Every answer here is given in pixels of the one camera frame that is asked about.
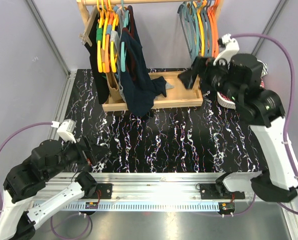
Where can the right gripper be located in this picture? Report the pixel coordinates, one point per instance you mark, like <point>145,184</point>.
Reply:
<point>203,66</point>

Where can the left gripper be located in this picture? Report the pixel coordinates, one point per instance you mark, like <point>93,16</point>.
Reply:
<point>93,153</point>

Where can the navy garment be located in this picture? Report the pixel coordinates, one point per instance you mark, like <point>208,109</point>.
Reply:
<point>138,88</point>

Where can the blue grey hanger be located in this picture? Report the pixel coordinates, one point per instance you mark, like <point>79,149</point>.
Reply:
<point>185,30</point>

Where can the red striped tank top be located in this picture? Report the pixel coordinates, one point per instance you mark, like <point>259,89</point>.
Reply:
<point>226,97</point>

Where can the black white striped tank top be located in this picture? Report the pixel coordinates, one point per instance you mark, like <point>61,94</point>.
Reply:
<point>264,68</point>

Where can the teal hanger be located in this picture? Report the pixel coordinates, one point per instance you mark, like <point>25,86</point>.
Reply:
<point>195,21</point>

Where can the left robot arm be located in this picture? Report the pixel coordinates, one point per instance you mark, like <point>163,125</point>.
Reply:
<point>19,221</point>

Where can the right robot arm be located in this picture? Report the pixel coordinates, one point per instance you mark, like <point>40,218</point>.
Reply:
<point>239,79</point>

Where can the orange empty hanger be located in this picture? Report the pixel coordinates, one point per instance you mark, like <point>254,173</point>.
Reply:
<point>211,13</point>

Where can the yellow hanger left group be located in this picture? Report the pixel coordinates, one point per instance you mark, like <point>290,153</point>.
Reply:
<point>102,9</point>

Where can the wooden clothes rack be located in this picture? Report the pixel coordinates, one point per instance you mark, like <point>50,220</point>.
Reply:
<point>117,18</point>

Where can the white laundry basket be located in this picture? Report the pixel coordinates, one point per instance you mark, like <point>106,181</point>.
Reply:
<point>225,102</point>

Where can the tan garment on rack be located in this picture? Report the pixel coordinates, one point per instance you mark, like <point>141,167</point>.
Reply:
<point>115,89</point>

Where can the black marble mat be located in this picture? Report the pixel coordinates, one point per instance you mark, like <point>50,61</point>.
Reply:
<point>204,139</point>

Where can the black garment on rack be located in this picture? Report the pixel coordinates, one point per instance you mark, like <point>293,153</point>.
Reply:
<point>99,79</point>

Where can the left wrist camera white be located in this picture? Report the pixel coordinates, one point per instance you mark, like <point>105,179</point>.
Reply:
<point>65,129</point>

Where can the aluminium rail base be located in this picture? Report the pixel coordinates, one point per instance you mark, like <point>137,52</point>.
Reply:
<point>167,192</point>

